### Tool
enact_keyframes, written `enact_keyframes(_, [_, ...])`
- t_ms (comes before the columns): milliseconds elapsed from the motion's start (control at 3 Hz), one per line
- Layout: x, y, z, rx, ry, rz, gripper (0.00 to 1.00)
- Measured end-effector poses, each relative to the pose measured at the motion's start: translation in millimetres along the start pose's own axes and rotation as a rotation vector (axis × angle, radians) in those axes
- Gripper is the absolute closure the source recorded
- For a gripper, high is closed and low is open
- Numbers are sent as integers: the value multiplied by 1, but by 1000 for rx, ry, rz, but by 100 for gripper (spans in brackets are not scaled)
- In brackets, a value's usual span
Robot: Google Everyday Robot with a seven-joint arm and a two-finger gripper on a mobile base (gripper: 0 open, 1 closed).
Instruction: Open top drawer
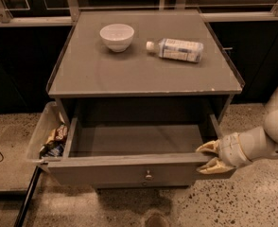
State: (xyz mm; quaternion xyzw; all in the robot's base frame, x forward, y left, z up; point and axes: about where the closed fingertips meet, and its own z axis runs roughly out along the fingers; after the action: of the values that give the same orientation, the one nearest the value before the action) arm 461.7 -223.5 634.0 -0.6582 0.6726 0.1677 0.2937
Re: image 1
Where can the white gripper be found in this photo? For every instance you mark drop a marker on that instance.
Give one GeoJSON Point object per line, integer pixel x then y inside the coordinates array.
{"type": "Point", "coordinates": [230, 149]}

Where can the grey top drawer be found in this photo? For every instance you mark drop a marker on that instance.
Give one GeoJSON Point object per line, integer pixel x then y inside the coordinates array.
{"type": "Point", "coordinates": [136, 153]}

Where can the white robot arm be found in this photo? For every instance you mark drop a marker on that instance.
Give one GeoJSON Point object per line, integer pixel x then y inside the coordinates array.
{"type": "Point", "coordinates": [243, 148]}

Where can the grey drawer cabinet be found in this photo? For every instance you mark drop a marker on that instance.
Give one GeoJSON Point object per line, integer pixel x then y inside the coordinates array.
{"type": "Point", "coordinates": [96, 83]}

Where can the clear plastic water bottle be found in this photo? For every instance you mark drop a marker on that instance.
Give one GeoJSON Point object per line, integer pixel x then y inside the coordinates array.
{"type": "Point", "coordinates": [174, 49]}

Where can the white ceramic bowl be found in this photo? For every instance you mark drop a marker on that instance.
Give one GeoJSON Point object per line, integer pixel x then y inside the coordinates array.
{"type": "Point", "coordinates": [117, 37]}

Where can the brown snack bag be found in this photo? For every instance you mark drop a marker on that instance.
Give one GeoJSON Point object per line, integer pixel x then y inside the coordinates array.
{"type": "Point", "coordinates": [58, 134]}

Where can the blue snack packet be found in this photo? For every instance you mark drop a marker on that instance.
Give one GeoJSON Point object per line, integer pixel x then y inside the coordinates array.
{"type": "Point", "coordinates": [52, 150]}

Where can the clear plastic storage bin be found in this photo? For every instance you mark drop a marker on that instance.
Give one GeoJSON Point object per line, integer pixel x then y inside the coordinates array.
{"type": "Point", "coordinates": [49, 120]}

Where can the metal railing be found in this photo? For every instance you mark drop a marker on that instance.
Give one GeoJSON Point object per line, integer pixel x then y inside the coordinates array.
{"type": "Point", "coordinates": [35, 18]}

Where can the black floor rail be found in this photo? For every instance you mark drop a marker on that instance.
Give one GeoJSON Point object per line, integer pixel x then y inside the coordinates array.
{"type": "Point", "coordinates": [27, 200]}

